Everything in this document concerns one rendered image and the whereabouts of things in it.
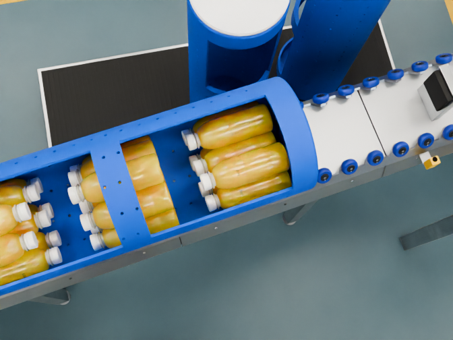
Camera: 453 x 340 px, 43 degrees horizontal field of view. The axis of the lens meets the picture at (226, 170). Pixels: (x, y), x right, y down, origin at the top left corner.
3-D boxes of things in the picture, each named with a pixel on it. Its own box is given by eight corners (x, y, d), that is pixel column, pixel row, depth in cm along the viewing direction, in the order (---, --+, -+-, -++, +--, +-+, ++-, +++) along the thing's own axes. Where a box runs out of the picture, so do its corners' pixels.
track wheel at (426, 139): (436, 133, 154) (431, 129, 156) (420, 138, 154) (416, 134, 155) (435, 146, 157) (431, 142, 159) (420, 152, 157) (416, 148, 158)
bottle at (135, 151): (152, 141, 132) (71, 166, 130) (162, 170, 134) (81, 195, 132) (150, 136, 139) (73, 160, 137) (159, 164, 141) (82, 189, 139)
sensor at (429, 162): (435, 166, 161) (441, 162, 157) (425, 170, 161) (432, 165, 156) (423, 142, 163) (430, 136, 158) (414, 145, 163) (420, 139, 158)
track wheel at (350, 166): (358, 159, 151) (355, 155, 153) (343, 164, 151) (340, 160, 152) (359, 173, 154) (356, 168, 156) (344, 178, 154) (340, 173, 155)
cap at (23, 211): (20, 207, 129) (28, 204, 129) (24, 223, 128) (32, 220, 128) (15, 202, 125) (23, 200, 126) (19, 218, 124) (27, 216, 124)
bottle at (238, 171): (285, 168, 141) (211, 193, 139) (276, 141, 141) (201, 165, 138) (292, 171, 134) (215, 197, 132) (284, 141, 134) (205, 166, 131)
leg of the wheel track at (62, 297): (72, 301, 234) (29, 294, 173) (58, 306, 233) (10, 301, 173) (68, 288, 235) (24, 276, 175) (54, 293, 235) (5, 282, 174)
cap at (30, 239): (23, 239, 127) (31, 236, 127) (24, 230, 130) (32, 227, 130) (29, 253, 128) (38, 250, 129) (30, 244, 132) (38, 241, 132)
